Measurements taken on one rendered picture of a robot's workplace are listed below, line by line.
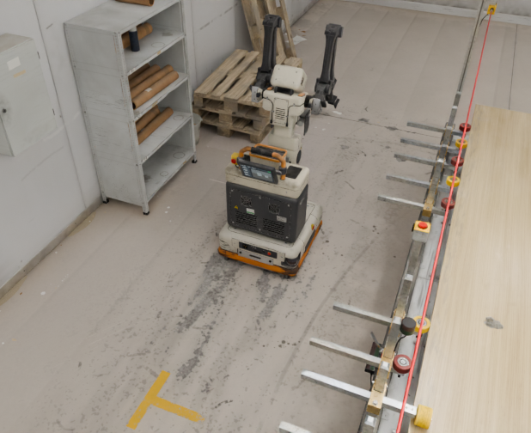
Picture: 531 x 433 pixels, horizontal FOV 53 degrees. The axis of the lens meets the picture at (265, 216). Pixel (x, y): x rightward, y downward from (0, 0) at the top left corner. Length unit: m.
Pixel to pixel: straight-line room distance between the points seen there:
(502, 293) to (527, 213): 0.74
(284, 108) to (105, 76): 1.31
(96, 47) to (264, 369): 2.43
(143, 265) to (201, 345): 0.89
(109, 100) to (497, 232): 2.77
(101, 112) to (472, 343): 3.00
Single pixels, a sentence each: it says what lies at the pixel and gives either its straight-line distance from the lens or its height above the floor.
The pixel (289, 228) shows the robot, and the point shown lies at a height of 0.44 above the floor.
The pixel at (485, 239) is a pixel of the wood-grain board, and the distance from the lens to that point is 3.16.
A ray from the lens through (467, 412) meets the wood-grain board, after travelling 2.38.
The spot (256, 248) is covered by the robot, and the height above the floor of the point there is 0.24.
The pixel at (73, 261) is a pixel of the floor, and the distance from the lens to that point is 4.29.
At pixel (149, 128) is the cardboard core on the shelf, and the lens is 4.60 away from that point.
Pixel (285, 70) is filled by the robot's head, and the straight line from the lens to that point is 3.62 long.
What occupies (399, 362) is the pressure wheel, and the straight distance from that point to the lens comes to 2.43.
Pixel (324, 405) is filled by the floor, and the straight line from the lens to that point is 3.32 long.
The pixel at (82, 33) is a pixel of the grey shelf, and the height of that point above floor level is 1.50.
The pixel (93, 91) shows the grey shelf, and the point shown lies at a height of 1.07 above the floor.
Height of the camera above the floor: 2.82
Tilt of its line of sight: 39 degrees down
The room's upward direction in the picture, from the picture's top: 1 degrees clockwise
